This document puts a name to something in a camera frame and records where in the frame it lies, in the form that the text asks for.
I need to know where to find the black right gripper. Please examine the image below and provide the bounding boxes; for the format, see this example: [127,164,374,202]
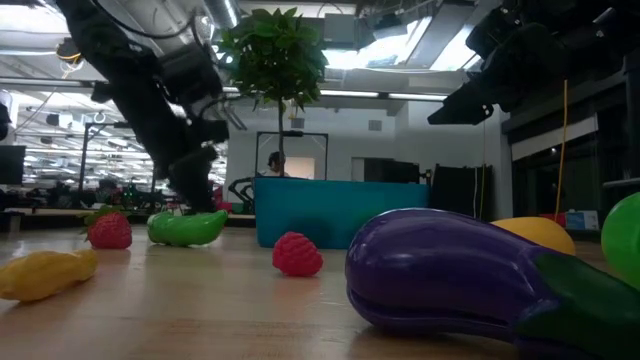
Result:
[427,9,626,126]

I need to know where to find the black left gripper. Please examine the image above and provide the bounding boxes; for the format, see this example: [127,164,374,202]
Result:
[159,42,230,214]

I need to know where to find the green toy pea pod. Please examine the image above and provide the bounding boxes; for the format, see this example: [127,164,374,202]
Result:
[146,209,230,248]

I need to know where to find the red toy strawberry green leaves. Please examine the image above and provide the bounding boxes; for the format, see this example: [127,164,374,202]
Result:
[82,205,134,251]

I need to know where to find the red toy raspberry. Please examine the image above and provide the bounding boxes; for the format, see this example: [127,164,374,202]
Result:
[272,231,325,279]

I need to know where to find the teal plastic tupperware container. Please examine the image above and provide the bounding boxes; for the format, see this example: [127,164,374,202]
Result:
[253,176,431,251]

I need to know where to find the yellow toy banana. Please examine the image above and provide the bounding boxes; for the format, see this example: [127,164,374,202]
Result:
[492,216,577,258]

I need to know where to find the purple toy eggplant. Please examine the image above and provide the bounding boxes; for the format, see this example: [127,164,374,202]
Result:
[344,208,640,360]

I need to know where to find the green toy apple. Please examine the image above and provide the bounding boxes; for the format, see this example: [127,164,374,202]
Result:
[600,192,640,294]

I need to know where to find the person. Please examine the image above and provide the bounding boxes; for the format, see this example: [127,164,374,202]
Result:
[263,151,290,178]

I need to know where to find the linear ceiling light fixture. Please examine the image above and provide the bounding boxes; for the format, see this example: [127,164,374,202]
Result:
[318,88,450,105]

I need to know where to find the black curtain panel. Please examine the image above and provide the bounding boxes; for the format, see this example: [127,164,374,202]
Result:
[430,163,495,220]

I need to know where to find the potted green artificial plant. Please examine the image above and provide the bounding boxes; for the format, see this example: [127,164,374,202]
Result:
[215,5,330,179]

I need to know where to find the small yellow toy chili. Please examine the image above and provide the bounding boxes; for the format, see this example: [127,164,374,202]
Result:
[0,249,100,303]

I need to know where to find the black background monitor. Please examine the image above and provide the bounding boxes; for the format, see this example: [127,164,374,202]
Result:
[0,144,27,186]

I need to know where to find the blue and white box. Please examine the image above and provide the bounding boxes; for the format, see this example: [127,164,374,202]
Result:
[564,209,600,232]

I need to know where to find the black background gantry frame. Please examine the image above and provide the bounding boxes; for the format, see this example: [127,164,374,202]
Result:
[78,121,162,209]
[254,130,330,180]

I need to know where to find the yellow hanging cable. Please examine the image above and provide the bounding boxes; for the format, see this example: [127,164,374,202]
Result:
[553,79,570,224]

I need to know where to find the dark wall panel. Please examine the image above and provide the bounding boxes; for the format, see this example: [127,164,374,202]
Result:
[363,157,421,184]

